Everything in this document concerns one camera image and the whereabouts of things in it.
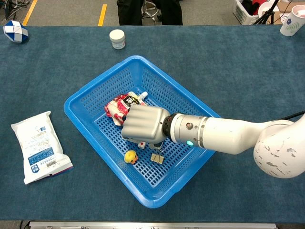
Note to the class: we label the white die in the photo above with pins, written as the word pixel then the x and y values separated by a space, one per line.
pixel 142 144

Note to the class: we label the blue perforated plastic basket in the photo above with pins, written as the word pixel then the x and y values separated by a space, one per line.
pixel 166 78

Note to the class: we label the metal swivel stool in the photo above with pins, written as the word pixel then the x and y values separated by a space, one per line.
pixel 150 10

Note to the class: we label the black tripod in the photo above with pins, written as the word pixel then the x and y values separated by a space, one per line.
pixel 268 13

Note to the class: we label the yellow toy ball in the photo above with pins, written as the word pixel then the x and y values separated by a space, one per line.
pixel 130 157

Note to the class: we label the person in black trousers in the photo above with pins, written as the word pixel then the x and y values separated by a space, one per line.
pixel 128 12

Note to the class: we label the teal felt table cloth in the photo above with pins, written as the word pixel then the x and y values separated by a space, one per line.
pixel 250 71

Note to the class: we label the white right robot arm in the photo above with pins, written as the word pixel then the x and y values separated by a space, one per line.
pixel 226 133

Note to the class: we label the white snack bag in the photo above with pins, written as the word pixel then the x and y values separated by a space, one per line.
pixel 40 145

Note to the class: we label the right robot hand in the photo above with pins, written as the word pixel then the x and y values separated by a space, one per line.
pixel 145 124

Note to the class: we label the flower print paper cup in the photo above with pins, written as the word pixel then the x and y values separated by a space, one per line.
pixel 290 21

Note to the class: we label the white round jar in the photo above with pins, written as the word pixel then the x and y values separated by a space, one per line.
pixel 117 38

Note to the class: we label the red fruit jelly pouch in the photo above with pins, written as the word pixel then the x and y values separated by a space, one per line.
pixel 116 108

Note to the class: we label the white slotted storage basket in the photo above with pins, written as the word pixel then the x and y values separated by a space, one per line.
pixel 241 14

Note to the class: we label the blue white snake puzzle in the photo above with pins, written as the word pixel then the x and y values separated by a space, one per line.
pixel 15 31

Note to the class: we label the gold binder clip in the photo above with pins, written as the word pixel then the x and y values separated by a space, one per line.
pixel 157 158

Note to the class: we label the aluminium frame rail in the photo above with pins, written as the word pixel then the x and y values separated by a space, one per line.
pixel 143 225

